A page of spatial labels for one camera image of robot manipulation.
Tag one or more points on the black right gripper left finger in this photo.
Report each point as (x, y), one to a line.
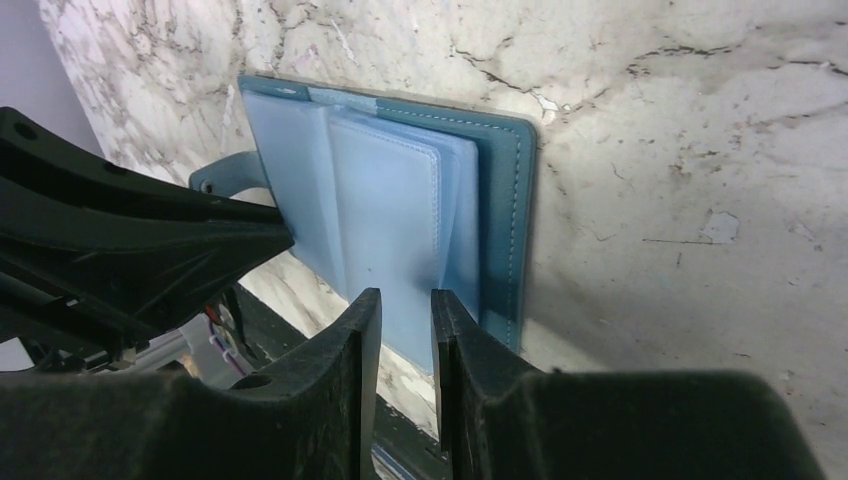
(307, 415)

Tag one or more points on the blue card holder wallet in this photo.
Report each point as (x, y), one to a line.
(402, 196)

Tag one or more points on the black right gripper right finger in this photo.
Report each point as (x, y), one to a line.
(499, 417)

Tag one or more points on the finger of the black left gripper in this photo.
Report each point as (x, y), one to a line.
(40, 161)
(125, 267)

